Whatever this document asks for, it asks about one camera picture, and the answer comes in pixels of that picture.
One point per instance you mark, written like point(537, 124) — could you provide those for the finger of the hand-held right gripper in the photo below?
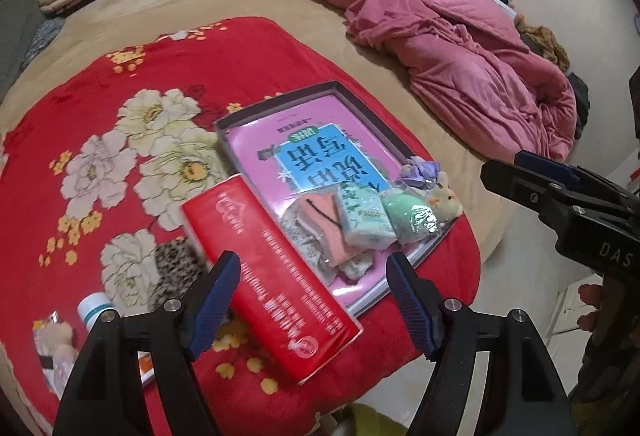
point(515, 181)
point(545, 163)

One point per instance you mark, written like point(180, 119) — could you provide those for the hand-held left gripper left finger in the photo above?
point(217, 301)

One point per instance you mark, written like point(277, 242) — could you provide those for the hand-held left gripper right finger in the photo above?
point(407, 306)

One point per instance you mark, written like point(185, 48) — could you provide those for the plush rabbit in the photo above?
point(442, 201)

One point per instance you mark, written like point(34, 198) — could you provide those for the green puff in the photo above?
point(407, 216)

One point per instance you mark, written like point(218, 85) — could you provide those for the green white tissue pack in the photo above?
point(362, 218)

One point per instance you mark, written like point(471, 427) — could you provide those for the pink face mask pack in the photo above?
point(325, 226)

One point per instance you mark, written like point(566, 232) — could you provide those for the shallow box with pink print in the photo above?
point(300, 135)

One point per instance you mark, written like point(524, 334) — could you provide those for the person's right hand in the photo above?
point(590, 298)

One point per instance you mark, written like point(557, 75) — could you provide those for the leopard print scrunchie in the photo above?
point(172, 266)

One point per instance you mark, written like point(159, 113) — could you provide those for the floral white tissue pack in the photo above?
point(356, 266)

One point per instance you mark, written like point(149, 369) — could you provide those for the red tissue box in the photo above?
point(280, 276)

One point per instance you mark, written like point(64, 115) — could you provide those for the white cabinet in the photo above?
point(565, 311)

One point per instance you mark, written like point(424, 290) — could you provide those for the yellow green cloth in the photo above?
point(370, 421)

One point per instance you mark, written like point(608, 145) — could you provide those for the brown fluffy cloth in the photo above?
point(542, 40)

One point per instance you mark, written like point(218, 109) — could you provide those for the white pill bottle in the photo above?
point(95, 308)

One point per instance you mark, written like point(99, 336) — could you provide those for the pink quilt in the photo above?
point(450, 55)

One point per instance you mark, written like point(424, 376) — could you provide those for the red floral blanket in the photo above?
point(75, 115)

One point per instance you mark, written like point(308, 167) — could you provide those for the blue patterned cloth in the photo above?
point(42, 43)

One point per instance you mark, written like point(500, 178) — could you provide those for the grey quilted mat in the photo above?
point(15, 15)

